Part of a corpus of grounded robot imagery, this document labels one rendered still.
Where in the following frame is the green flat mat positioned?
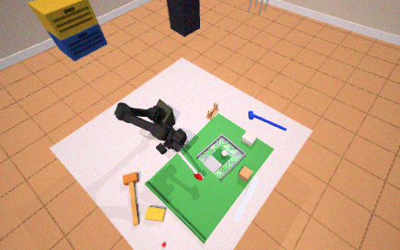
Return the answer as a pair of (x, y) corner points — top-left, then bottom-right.
(148, 113), (275, 240)

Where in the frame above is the blue golf putter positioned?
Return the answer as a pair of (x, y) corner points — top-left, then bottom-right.
(248, 111), (287, 130)

